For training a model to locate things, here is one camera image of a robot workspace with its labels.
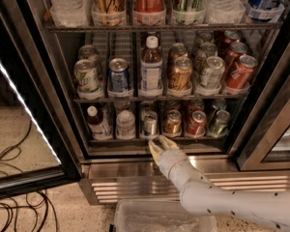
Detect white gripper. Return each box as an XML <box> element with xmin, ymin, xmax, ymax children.
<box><xmin>148</xmin><ymin>135</ymin><xmax>188</xmax><ymax>178</ymax></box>

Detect orange soda can front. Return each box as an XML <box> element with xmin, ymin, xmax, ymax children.
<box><xmin>163</xmin><ymin>110</ymin><xmax>182</xmax><ymax>134</ymax></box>

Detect orange soda can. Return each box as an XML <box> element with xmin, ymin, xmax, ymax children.
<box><xmin>163</xmin><ymin>110</ymin><xmax>182</xmax><ymax>134</ymax></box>
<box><xmin>164</xmin><ymin>100</ymin><xmax>181</xmax><ymax>112</ymax></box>

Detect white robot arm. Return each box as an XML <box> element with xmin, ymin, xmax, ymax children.
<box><xmin>148</xmin><ymin>135</ymin><xmax>290</xmax><ymax>232</ymax></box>

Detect silver soda can bottom front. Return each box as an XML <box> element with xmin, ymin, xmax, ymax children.
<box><xmin>143</xmin><ymin>111</ymin><xmax>158</xmax><ymax>135</ymax></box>

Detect silver soda can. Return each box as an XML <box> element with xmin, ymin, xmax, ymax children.
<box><xmin>140</xmin><ymin>101</ymin><xmax>153</xmax><ymax>119</ymax></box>
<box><xmin>143</xmin><ymin>111</ymin><xmax>158</xmax><ymax>135</ymax></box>

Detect red soda can bottom front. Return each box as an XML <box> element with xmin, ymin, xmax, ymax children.
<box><xmin>186</xmin><ymin>111</ymin><xmax>207</xmax><ymax>136</ymax></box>

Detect red soda can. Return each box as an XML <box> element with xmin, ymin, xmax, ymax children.
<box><xmin>187</xmin><ymin>99</ymin><xmax>205</xmax><ymax>115</ymax></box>
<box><xmin>225</xmin><ymin>55</ymin><xmax>257</xmax><ymax>89</ymax></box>
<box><xmin>224</xmin><ymin>42</ymin><xmax>247</xmax><ymax>69</ymax></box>
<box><xmin>218</xmin><ymin>30</ymin><xmax>241</xmax><ymax>49</ymax></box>
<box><xmin>186</xmin><ymin>111</ymin><xmax>207</xmax><ymax>136</ymax></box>

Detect orange soda can rear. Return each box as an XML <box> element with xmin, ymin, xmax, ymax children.
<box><xmin>164</xmin><ymin>100</ymin><xmax>181</xmax><ymax>112</ymax></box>

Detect silver soda can bottom rear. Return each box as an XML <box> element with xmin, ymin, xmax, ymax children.
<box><xmin>140</xmin><ymin>101</ymin><xmax>153</xmax><ymax>119</ymax></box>

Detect clear water bottle bottom shelf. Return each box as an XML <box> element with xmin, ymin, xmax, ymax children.
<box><xmin>116</xmin><ymin>110</ymin><xmax>135</xmax><ymax>140</ymax></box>

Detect red soda can bottom rear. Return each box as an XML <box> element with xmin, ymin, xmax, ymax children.
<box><xmin>187</xmin><ymin>99</ymin><xmax>205</xmax><ymax>115</ymax></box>

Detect brown tea bottle bottom shelf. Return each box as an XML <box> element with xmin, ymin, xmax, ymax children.
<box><xmin>87</xmin><ymin>105</ymin><xmax>111</xmax><ymax>140</ymax></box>

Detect brown tea bottle shelf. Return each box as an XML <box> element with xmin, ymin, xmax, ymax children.
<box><xmin>140</xmin><ymin>36</ymin><xmax>162</xmax><ymax>92</ymax></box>
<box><xmin>87</xmin><ymin>105</ymin><xmax>111</xmax><ymax>140</ymax></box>

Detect green soda can bottom front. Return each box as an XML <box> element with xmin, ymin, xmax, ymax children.
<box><xmin>209</xmin><ymin>110</ymin><xmax>231</xmax><ymax>135</ymax></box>

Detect green soda can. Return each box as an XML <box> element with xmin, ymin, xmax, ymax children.
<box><xmin>209</xmin><ymin>110</ymin><xmax>231</xmax><ymax>135</ymax></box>
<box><xmin>211</xmin><ymin>98</ymin><xmax>227</xmax><ymax>115</ymax></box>

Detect green soda can bottom rear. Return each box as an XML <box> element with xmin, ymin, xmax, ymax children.
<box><xmin>211</xmin><ymin>98</ymin><xmax>227</xmax><ymax>115</ymax></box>

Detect gold soda can middle front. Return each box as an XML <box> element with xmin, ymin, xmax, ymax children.
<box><xmin>168</xmin><ymin>56</ymin><xmax>192</xmax><ymax>91</ymax></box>

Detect gold soda can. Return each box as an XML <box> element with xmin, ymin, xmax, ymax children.
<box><xmin>168</xmin><ymin>43</ymin><xmax>189</xmax><ymax>61</ymax></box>
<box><xmin>168</xmin><ymin>56</ymin><xmax>192</xmax><ymax>91</ymax></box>

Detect blue pepsi can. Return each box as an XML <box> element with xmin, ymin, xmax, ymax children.
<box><xmin>108</xmin><ymin>58</ymin><xmax>131</xmax><ymax>93</ymax></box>

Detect white green can middle front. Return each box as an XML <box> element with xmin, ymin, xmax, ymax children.
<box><xmin>198</xmin><ymin>56</ymin><xmax>225</xmax><ymax>89</ymax></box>

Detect brown tea bottle middle shelf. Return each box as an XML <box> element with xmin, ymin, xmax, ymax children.
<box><xmin>140</xmin><ymin>36</ymin><xmax>162</xmax><ymax>92</ymax></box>

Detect stainless steel fridge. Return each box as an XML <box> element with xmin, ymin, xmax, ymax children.
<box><xmin>0</xmin><ymin>0</ymin><xmax>290</xmax><ymax>207</ymax></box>

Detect gold soda can middle rear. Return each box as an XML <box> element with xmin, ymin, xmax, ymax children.
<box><xmin>168</xmin><ymin>43</ymin><xmax>189</xmax><ymax>61</ymax></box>

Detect white green 7up can front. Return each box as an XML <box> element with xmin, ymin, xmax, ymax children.
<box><xmin>74</xmin><ymin>59</ymin><xmax>100</xmax><ymax>93</ymax></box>

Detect red soda can middle front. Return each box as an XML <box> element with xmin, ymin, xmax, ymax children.
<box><xmin>225</xmin><ymin>55</ymin><xmax>257</xmax><ymax>89</ymax></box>

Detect right glass fridge door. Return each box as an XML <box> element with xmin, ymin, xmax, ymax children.
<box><xmin>237</xmin><ymin>58</ymin><xmax>290</xmax><ymax>172</ymax></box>

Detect white green can middle rear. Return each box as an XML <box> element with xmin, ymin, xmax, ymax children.
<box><xmin>194</xmin><ymin>32</ymin><xmax>214</xmax><ymax>47</ymax></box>

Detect silver can behind 7up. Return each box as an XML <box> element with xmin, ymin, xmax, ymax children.
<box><xmin>78</xmin><ymin>44</ymin><xmax>102</xmax><ymax>77</ymax></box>

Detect open glass fridge door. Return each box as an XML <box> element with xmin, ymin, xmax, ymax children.
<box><xmin>0</xmin><ymin>0</ymin><xmax>81</xmax><ymax>200</ymax></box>

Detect red soda can middle rear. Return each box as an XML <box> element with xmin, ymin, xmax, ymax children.
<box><xmin>218</xmin><ymin>30</ymin><xmax>241</xmax><ymax>49</ymax></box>

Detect red tall can top shelf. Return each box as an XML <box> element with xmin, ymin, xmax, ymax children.
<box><xmin>133</xmin><ymin>0</ymin><xmax>166</xmax><ymax>25</ymax></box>

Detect gold tall can top shelf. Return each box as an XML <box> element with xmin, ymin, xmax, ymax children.
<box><xmin>92</xmin><ymin>0</ymin><xmax>126</xmax><ymax>26</ymax></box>

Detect green silver can top shelf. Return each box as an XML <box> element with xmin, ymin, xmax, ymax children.
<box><xmin>171</xmin><ymin>0</ymin><xmax>205</xmax><ymax>25</ymax></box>

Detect blue can top shelf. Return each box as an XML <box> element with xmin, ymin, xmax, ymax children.
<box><xmin>243</xmin><ymin>0</ymin><xmax>284</xmax><ymax>22</ymax></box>

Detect clear plastic bin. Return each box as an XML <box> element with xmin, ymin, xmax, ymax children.
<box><xmin>109</xmin><ymin>200</ymin><xmax>218</xmax><ymax>232</ymax></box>

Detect clear water bottle top right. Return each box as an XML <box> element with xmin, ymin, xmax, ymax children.
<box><xmin>204</xmin><ymin>0</ymin><xmax>245</xmax><ymax>24</ymax></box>

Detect clear water bottle top left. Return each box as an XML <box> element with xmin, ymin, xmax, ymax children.
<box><xmin>50</xmin><ymin>0</ymin><xmax>90</xmax><ymax>28</ymax></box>

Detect black cables on floor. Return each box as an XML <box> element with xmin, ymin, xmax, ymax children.
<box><xmin>0</xmin><ymin>118</ymin><xmax>60</xmax><ymax>232</ymax></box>

